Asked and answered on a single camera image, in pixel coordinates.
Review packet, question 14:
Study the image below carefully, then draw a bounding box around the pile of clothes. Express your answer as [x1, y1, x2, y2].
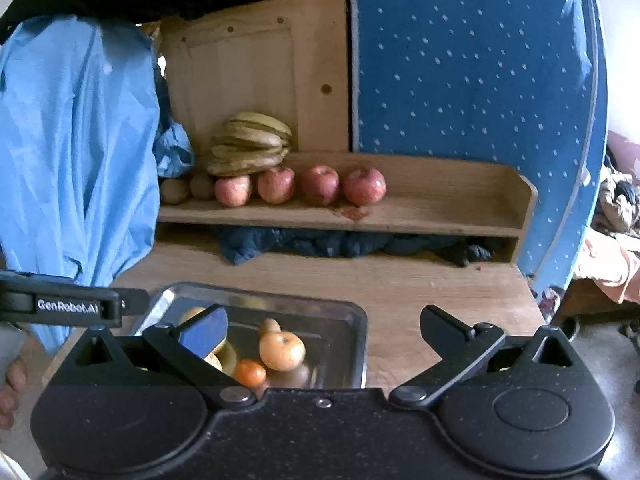
[597, 162, 640, 238]

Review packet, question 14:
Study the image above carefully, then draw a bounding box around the wooden desk shelf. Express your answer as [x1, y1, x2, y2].
[157, 152, 538, 264]

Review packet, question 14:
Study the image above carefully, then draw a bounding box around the metal baking tray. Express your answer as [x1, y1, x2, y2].
[131, 281, 370, 390]

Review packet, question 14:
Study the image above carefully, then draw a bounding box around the banana bunch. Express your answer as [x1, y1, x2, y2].
[206, 111, 293, 177]

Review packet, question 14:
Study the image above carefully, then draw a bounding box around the blue dotted fabric wardrobe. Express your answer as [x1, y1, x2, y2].
[349, 0, 608, 296]

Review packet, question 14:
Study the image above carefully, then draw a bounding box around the wooden cabinet panel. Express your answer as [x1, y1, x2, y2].
[160, 0, 350, 161]

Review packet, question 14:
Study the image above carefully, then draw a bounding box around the light blue garment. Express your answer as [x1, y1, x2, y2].
[0, 15, 161, 356]

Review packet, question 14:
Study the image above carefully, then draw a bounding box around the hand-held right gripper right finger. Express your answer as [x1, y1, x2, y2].
[390, 304, 576, 408]

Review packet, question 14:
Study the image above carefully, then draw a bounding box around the red apple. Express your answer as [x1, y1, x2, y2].
[215, 175, 252, 208]
[342, 167, 387, 207]
[301, 164, 340, 206]
[257, 166, 296, 205]

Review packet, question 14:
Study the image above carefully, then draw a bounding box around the blue plastic bag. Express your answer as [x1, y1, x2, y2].
[152, 121, 196, 178]

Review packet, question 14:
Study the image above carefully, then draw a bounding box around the pink blanket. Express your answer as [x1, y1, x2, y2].
[572, 232, 640, 306]

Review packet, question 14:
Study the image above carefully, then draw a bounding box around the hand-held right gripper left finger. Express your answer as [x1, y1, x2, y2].
[64, 305, 255, 408]

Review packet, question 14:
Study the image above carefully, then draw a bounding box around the dark blue cloth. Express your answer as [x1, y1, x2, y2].
[210, 225, 501, 267]

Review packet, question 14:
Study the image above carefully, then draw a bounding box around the orange speckled apple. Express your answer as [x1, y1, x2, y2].
[258, 331, 306, 372]

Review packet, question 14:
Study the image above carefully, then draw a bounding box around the small orange-red tomato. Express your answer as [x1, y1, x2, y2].
[233, 358, 267, 388]

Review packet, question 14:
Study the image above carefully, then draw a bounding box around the brown kiwi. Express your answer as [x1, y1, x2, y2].
[189, 174, 217, 200]
[160, 177, 191, 205]

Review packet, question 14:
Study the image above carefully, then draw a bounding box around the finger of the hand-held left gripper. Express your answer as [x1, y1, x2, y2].
[0, 270, 115, 291]
[112, 287, 151, 314]

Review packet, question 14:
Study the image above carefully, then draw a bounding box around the person's left hand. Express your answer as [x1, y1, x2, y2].
[0, 355, 29, 431]

